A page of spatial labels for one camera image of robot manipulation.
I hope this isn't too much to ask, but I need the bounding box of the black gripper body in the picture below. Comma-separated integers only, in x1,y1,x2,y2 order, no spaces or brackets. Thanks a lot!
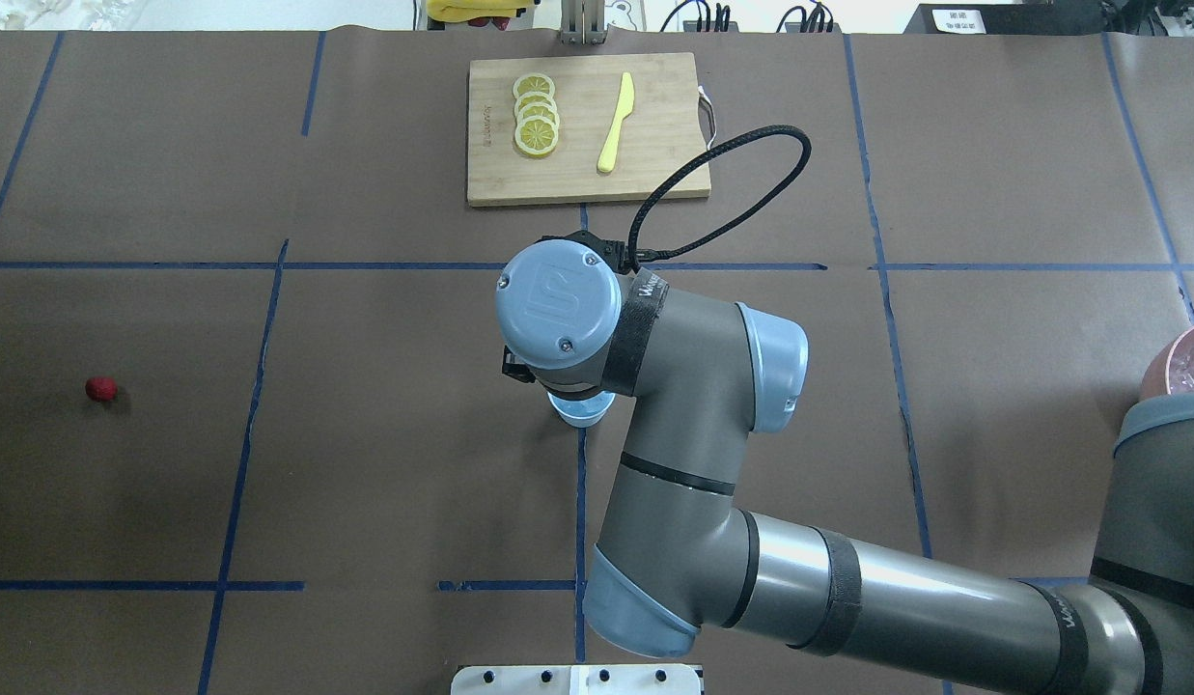
501,345,538,383

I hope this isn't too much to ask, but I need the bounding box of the red strawberry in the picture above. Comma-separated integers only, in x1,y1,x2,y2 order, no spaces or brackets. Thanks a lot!
84,375,119,402

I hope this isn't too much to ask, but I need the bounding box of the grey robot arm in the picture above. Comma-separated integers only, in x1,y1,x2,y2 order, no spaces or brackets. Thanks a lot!
496,236,1194,694

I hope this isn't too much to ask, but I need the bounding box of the light blue plastic cup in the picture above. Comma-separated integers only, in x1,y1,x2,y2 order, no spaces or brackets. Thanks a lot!
548,390,616,430

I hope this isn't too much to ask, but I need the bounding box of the pink bowl of ice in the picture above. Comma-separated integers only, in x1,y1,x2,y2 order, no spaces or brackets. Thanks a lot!
1138,326,1194,401

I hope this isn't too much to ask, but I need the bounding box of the yellow plastic knife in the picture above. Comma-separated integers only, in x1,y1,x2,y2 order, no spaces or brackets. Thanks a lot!
597,70,635,176

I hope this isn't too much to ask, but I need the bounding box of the lemon slice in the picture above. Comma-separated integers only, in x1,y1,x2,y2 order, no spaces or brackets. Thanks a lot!
515,102,561,128
515,91,556,119
513,122,561,158
512,73,556,100

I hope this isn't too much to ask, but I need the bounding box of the bamboo cutting board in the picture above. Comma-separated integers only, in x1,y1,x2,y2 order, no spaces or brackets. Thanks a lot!
467,53,706,208

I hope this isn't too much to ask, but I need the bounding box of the yellow cloth bag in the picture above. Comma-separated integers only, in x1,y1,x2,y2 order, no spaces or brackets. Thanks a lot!
426,0,538,23

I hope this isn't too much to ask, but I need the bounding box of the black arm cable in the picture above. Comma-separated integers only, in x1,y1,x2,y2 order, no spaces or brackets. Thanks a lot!
541,125,813,275

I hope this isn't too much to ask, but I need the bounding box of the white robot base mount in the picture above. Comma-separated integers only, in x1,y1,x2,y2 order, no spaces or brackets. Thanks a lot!
450,663,706,694

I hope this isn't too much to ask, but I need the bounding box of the aluminium frame post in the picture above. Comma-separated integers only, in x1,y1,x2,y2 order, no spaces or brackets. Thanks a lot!
560,0,608,45

